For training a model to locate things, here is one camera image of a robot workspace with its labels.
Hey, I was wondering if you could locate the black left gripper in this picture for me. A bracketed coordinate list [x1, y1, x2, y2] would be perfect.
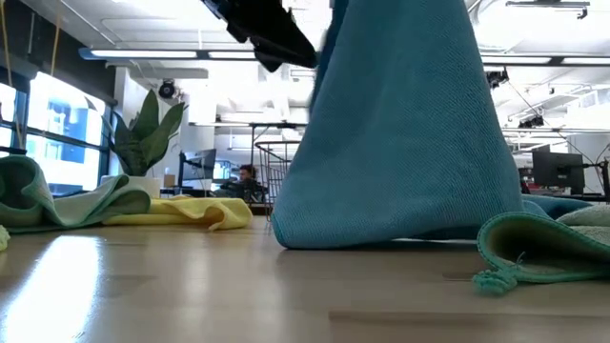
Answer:
[199, 0, 319, 73]

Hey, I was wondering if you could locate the metal wire basket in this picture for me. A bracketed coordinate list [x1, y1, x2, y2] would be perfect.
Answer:
[254, 139, 302, 221]

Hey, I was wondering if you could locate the pale green microfiber towel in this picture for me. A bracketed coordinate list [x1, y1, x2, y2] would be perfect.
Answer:
[471, 203, 610, 297]
[0, 154, 153, 234]

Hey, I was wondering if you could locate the yellow microfiber towel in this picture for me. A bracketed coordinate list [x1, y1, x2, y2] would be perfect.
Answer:
[102, 194, 254, 232]

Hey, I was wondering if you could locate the round black ceiling device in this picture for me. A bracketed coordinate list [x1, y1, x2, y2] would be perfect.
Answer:
[157, 79, 177, 100]

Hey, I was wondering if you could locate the person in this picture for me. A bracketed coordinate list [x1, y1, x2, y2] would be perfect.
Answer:
[216, 163, 269, 205]

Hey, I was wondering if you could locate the black computer monitor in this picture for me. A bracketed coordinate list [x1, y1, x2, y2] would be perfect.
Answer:
[177, 148, 218, 183]
[531, 151, 587, 195]

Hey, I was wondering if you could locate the long ceiling light strip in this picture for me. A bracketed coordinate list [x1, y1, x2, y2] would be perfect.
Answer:
[78, 46, 610, 68]

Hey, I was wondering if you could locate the green snake plant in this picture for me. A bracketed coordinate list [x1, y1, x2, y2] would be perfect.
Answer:
[105, 89, 188, 178]

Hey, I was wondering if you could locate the white plant pot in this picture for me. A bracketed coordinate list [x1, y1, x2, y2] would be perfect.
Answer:
[98, 173, 164, 200]

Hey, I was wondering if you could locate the black ceiling spotlight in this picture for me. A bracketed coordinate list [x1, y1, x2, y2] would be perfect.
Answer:
[485, 66, 511, 91]

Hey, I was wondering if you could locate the large office window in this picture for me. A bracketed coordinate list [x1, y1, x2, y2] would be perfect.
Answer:
[0, 71, 115, 197]

